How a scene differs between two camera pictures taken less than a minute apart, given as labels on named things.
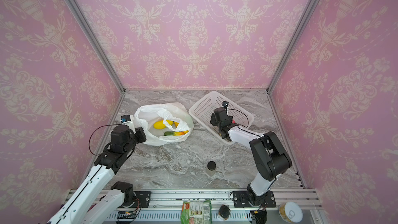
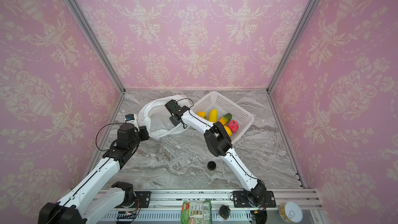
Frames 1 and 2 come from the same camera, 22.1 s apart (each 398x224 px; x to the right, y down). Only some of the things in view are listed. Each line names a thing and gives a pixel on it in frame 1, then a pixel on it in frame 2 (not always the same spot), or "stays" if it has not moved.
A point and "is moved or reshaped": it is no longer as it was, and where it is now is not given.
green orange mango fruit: x=172 y=133 is moved or reshaped
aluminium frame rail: x=171 y=198 stays
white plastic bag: x=164 y=123 is moved or reshaped
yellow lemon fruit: x=160 y=124 is moved or reshaped
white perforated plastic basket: x=200 y=111 stays
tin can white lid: x=290 y=212 stays
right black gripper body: x=224 y=131 -> x=171 y=107
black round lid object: x=224 y=211 stays
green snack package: x=196 y=212 stays
